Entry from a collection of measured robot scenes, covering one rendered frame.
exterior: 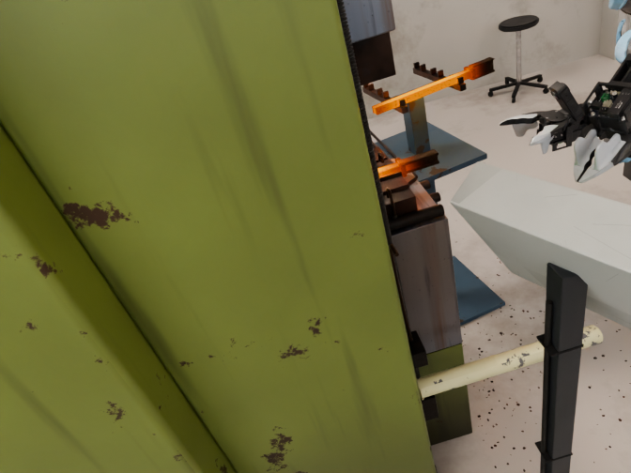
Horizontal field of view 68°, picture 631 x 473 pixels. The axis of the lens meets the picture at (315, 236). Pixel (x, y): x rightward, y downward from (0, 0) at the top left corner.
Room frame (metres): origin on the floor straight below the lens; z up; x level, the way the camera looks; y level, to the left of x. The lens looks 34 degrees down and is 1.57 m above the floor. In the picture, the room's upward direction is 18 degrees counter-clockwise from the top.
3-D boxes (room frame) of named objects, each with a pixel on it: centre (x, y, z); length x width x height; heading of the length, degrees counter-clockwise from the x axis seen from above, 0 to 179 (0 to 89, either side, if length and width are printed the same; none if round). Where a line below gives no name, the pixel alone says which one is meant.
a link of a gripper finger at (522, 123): (1.10, -0.61, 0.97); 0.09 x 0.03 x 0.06; 53
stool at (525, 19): (3.51, -1.93, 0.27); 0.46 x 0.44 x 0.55; 87
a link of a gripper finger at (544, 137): (0.99, -0.61, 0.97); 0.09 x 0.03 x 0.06; 125
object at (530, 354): (0.68, -0.34, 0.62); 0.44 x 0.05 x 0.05; 89
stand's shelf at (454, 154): (1.56, -0.47, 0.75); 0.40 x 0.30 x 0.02; 9
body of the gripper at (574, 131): (1.04, -0.70, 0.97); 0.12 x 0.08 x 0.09; 89
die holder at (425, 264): (1.08, -0.04, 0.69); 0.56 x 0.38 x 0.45; 89
